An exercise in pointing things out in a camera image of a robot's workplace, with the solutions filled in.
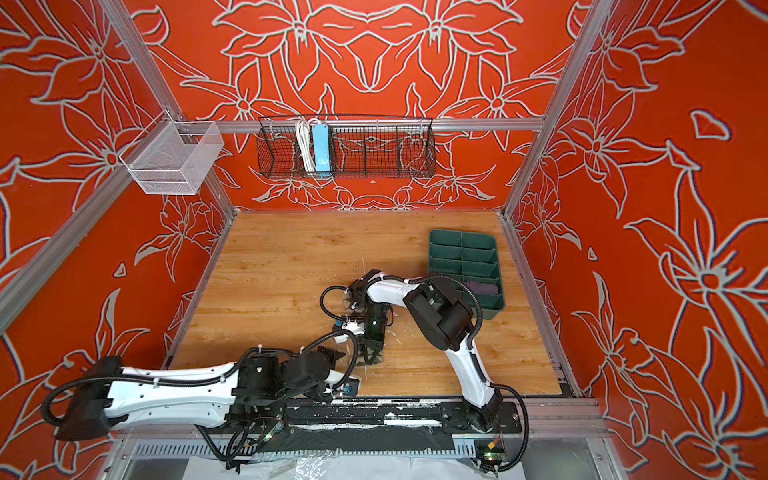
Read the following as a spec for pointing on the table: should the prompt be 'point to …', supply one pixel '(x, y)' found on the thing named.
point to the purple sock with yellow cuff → (483, 289)
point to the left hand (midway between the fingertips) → (343, 363)
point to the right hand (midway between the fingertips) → (367, 356)
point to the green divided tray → (467, 256)
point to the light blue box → (321, 149)
